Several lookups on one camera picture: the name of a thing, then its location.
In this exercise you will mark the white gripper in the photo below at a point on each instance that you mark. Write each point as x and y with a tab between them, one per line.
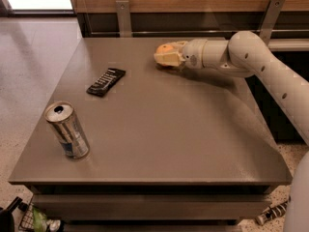
192	55

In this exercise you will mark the orange fruit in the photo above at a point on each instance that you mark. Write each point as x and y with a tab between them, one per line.
164	48

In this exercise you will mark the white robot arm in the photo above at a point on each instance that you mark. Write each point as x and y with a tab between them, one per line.
243	55

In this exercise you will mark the silver blue redbull can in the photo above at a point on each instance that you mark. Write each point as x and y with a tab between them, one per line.
63	120

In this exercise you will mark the black snack bar wrapper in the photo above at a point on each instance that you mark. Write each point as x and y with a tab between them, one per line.
102	85

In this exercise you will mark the grey table drawer front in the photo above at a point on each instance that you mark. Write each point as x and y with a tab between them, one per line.
150	207

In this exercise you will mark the black white striped tool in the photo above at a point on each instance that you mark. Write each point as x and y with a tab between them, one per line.
271	213

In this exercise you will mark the black object on floor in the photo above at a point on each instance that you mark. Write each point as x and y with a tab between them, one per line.
6	216

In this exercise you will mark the left metal bracket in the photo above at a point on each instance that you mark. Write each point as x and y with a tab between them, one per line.
124	20

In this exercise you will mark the metal bracket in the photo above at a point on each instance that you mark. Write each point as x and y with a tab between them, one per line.
124	20
270	17

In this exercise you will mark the right metal bracket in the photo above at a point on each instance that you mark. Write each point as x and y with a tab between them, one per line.
270	17

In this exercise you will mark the wire basket with green item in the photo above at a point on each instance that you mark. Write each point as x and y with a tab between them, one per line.
34	220

